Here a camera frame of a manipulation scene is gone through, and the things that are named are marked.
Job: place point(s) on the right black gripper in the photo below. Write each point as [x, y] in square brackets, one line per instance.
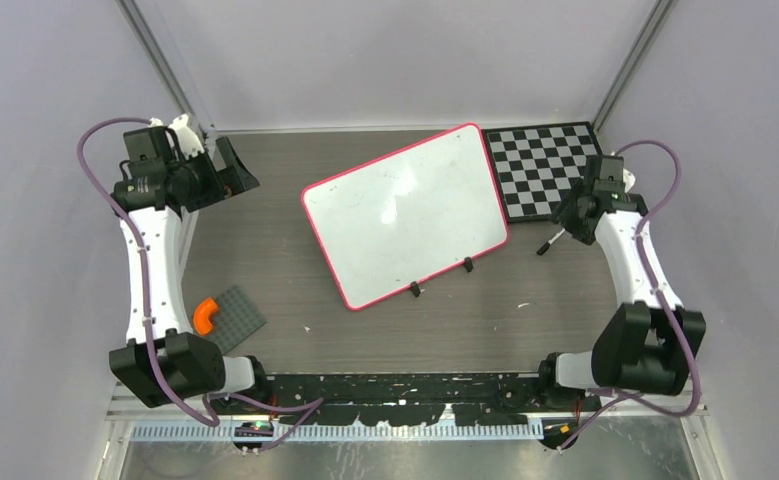
[564, 217]

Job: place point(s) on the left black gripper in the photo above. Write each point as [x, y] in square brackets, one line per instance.
[235, 178]

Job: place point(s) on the black whiteboard marker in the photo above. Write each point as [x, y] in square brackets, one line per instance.
[544, 248]

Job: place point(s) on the pink framed whiteboard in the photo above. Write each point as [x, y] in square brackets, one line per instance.
[397, 221]

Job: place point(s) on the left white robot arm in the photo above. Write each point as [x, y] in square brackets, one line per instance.
[170, 173]

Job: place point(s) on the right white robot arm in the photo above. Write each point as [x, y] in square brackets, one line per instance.
[650, 342]

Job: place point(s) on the black white checkerboard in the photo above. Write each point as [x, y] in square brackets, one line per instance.
[536, 166]

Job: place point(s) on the grey studded baseplate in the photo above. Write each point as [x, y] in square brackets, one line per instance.
[237, 318]

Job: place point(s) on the orange curved pipe piece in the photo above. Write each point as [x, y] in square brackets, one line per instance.
[203, 316]

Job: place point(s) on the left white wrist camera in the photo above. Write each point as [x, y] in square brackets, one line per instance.
[177, 140]

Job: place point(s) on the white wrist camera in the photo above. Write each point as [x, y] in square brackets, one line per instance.
[177, 140]
[629, 180]

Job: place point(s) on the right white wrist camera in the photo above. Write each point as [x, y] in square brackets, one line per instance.
[629, 180]

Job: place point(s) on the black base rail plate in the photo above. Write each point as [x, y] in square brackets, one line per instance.
[476, 399]

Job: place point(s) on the white slotted cable duct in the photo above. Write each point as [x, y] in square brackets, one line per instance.
[443, 430]

